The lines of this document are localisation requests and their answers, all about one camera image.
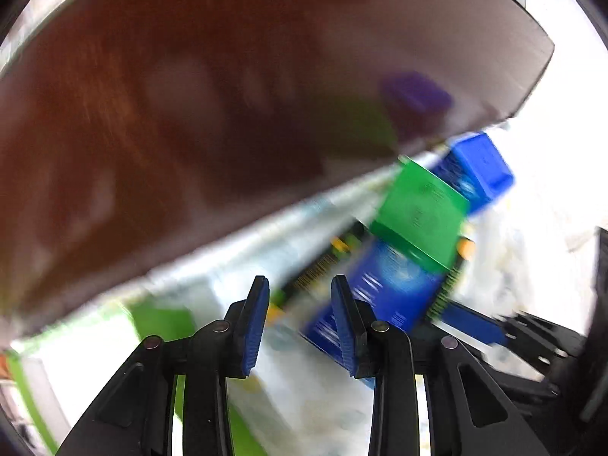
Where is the printed blanket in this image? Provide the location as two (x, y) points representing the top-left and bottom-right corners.
(199, 190), (608, 456)

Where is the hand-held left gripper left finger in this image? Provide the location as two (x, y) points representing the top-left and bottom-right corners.
(57, 275), (271, 456)

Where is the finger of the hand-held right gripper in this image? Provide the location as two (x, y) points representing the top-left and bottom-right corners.
(506, 311), (585, 359)
(439, 301), (511, 348)

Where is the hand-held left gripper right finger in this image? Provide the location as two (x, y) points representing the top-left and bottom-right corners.
(331, 274), (552, 456)

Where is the black slim box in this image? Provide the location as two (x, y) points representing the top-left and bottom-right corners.
(271, 235), (366, 324)

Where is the small green box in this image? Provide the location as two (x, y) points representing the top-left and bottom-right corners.
(369, 158), (471, 274)

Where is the green cardboard box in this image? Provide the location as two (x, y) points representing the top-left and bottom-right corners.
(5, 301), (267, 456)

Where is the brown wooden board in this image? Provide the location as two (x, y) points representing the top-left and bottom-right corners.
(0, 0), (556, 347)

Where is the blue cube box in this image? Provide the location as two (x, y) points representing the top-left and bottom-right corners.
(430, 132), (515, 214)

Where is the blue medicine box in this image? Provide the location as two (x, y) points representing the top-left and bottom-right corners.
(301, 237), (450, 390)

